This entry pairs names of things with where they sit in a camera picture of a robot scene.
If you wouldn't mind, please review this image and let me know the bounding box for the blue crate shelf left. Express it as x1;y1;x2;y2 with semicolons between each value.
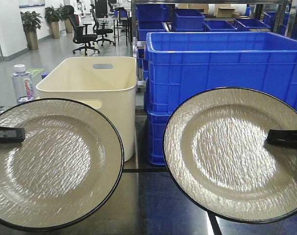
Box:
135;4;174;22

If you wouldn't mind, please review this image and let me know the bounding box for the black office chair rear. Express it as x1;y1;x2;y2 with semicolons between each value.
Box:
90;4;116;46

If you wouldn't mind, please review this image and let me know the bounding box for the cream plastic bin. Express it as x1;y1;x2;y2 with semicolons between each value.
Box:
36;56;137;161

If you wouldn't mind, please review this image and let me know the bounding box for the blue crate shelf low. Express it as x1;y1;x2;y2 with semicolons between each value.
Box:
203;20;237;32

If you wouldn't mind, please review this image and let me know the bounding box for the lower large blue crate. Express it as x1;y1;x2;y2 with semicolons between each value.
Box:
147;110;172;165

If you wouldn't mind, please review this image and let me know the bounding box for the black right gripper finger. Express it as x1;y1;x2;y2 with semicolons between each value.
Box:
266;130;297;149

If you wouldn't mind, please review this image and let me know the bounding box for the clear water bottle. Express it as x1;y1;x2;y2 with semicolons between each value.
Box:
11;64;35;104

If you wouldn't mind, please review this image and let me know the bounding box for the black office chair front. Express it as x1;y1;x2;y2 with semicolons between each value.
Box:
65;5;100;56

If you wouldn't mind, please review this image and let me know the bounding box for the black office chair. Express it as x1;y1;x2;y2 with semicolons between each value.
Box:
90;4;116;46
65;5;100;56

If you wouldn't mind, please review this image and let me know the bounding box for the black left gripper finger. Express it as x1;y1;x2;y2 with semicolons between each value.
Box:
0;126;25;143

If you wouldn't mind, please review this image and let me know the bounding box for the blue crate shelf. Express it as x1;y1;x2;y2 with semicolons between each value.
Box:
234;18;271;32
135;4;174;22
172;8;205;32

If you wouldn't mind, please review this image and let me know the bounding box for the blue crate lower left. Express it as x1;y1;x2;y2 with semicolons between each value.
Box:
138;21;167;41

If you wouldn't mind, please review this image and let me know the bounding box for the potted plant gold pot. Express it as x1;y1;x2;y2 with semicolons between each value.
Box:
20;11;42;50

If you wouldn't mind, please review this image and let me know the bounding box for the cream plate arm side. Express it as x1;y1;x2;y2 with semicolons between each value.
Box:
163;87;297;223
0;98;124;231

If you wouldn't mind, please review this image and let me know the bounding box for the blue crate shelf middle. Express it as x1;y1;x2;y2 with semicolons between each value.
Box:
172;8;205;32

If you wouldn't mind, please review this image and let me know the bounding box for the large blue crate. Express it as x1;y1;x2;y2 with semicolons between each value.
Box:
147;110;172;165
145;31;297;114

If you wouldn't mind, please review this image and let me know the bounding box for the upper large blue crate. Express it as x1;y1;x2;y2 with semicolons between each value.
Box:
145;31;297;114

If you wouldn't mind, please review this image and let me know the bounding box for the cardboard box on shelf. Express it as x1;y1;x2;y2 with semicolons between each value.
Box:
214;4;237;18

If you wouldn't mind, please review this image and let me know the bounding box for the blue crate shelf right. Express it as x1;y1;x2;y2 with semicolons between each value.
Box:
234;18;271;32

